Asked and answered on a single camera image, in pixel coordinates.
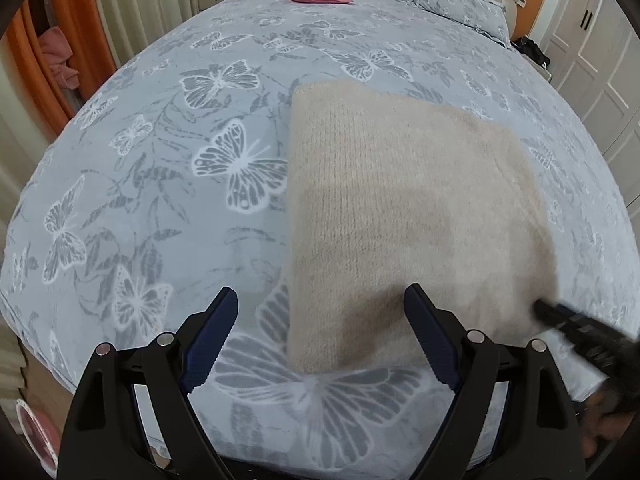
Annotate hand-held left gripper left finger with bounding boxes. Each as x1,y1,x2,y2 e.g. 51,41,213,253
57,286,240,480

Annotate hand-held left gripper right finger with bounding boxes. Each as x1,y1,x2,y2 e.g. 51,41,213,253
400,283,586,480

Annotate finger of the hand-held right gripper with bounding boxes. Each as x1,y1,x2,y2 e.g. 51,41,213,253
533,298,640,379

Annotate beige knitted sweater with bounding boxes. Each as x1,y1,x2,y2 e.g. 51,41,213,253
285,79,560,375

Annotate pink clothes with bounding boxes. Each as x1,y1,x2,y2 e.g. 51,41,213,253
38,27,81,92

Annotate person's right hand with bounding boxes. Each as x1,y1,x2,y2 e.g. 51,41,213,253
581,392,632,457

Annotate grey butterfly print blanket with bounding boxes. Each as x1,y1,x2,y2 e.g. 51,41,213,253
0,0,640,472

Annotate round red white item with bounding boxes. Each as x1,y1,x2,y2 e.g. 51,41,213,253
14,398,59,479

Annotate black bag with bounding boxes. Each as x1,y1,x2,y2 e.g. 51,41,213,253
512,36,551,69

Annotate white wardrobe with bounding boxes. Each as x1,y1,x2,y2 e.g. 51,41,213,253
529,0,640,162

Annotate orange curtain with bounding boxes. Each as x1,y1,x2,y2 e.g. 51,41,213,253
4,0,119,122

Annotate grey butterfly print pillow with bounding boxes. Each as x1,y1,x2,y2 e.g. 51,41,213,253
409,0,515,49

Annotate cream pleated curtain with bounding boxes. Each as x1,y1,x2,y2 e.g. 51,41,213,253
89,0,227,72

